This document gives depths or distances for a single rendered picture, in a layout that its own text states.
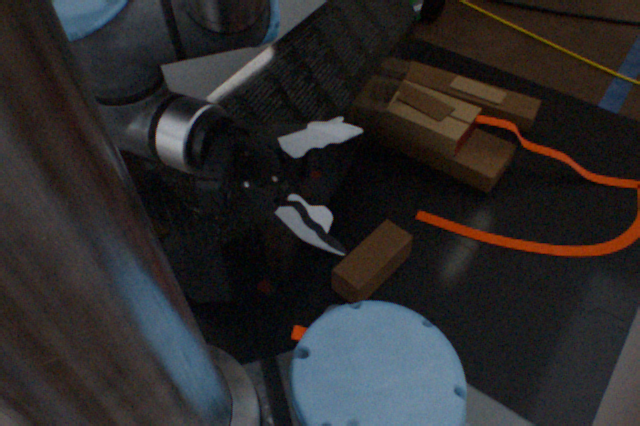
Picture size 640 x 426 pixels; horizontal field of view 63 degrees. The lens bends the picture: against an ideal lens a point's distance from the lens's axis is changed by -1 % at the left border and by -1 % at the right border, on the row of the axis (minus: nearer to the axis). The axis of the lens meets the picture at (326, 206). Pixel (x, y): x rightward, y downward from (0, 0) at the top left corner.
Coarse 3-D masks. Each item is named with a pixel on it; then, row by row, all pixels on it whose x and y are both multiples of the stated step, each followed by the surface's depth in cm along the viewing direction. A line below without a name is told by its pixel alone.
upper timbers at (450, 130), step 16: (432, 96) 227; (448, 96) 227; (400, 112) 220; (416, 112) 220; (464, 112) 220; (480, 112) 223; (400, 128) 223; (416, 128) 217; (432, 128) 213; (448, 128) 213; (464, 128) 213; (432, 144) 218; (448, 144) 213
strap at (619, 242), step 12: (480, 120) 215; (492, 120) 215; (516, 132) 214; (528, 144) 219; (552, 156) 216; (564, 156) 217; (576, 168) 218; (600, 180) 220; (612, 180) 220; (624, 180) 220; (420, 216) 207; (432, 216) 207; (636, 216) 207; (444, 228) 203; (456, 228) 203; (468, 228) 203; (636, 228) 203; (492, 240) 200; (504, 240) 200; (516, 240) 200; (612, 240) 200; (624, 240) 200; (540, 252) 196; (552, 252) 196; (564, 252) 196; (576, 252) 196; (588, 252) 196; (600, 252) 196
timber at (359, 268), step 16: (384, 224) 190; (368, 240) 185; (384, 240) 185; (400, 240) 185; (352, 256) 181; (368, 256) 181; (384, 256) 181; (400, 256) 187; (336, 272) 176; (352, 272) 176; (368, 272) 176; (384, 272) 183; (336, 288) 183; (352, 288) 174; (368, 288) 178
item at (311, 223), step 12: (288, 204) 60; (300, 204) 60; (288, 216) 60; (300, 216) 59; (312, 216) 62; (324, 216) 63; (300, 228) 60; (312, 228) 59; (324, 228) 62; (312, 240) 60; (324, 240) 59; (336, 240) 60; (336, 252) 59
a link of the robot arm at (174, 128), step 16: (176, 112) 61; (192, 112) 61; (208, 112) 62; (224, 112) 65; (160, 128) 61; (176, 128) 60; (192, 128) 60; (160, 144) 62; (176, 144) 61; (192, 144) 61; (176, 160) 62; (192, 160) 62
